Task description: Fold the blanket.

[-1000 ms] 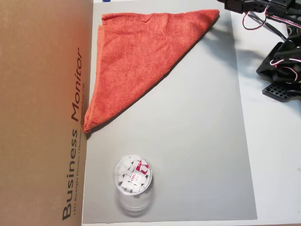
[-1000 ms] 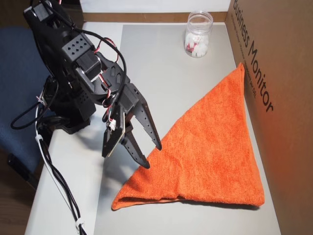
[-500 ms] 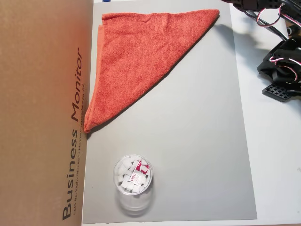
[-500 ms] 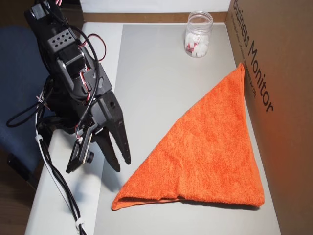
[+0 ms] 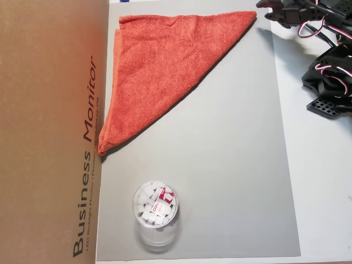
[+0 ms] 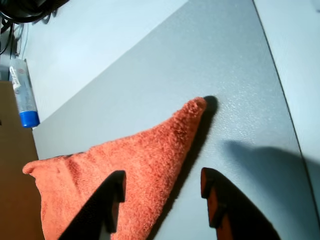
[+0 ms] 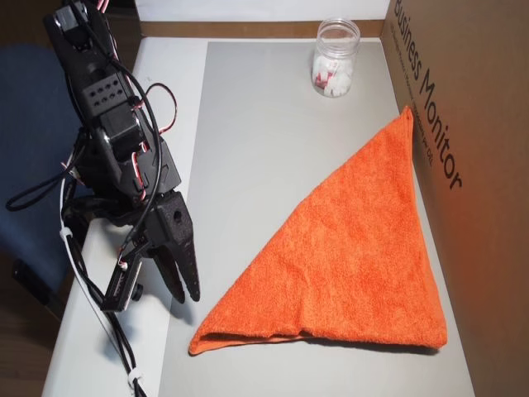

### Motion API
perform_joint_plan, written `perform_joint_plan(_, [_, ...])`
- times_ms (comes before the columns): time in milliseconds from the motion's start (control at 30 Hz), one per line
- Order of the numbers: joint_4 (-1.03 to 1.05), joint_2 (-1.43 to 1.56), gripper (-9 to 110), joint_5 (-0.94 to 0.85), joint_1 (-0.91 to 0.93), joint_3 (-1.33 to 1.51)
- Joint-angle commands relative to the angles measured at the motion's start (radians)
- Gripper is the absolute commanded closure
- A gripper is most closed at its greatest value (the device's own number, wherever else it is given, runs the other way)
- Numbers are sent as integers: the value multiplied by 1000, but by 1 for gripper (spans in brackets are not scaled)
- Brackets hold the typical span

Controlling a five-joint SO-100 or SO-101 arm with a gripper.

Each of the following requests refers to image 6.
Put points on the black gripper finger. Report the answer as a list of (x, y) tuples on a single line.
[(237, 207), (100, 200)]

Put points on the orange terry towel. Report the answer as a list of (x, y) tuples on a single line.
[(125, 162)]

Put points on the cardboard monitor box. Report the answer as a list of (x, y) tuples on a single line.
[(15, 200)]

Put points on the clear tube with blue cap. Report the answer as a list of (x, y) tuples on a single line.
[(25, 100)]

